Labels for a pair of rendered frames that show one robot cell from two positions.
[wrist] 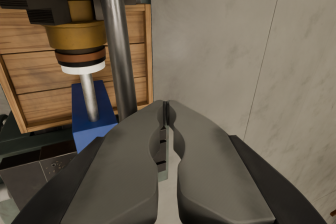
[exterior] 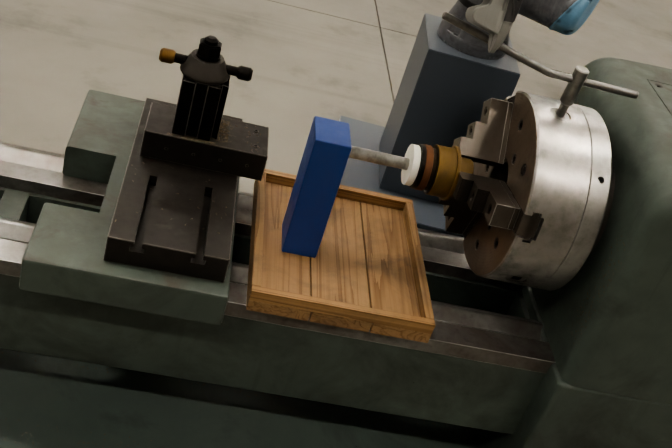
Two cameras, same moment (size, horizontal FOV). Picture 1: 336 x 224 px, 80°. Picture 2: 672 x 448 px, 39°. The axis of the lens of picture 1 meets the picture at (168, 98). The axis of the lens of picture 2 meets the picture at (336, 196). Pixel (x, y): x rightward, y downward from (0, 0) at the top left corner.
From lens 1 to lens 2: 145 cm
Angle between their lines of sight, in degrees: 87
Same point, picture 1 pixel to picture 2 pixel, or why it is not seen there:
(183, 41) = not seen: outside the picture
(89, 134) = (343, 129)
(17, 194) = not seen: hidden behind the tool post
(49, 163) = (260, 130)
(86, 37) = (449, 153)
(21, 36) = (380, 220)
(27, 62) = (349, 212)
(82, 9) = (466, 164)
